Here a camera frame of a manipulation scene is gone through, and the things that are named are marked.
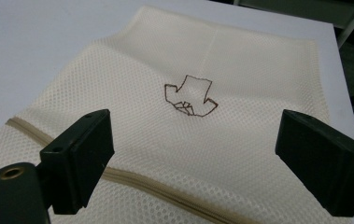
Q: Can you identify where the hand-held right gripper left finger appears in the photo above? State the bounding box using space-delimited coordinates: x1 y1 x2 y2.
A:
39 108 116 216

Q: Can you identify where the cream mesh laundry bag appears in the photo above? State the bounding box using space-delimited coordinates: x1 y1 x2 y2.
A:
0 5 354 224

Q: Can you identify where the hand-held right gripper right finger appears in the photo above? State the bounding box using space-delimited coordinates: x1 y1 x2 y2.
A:
275 108 354 217

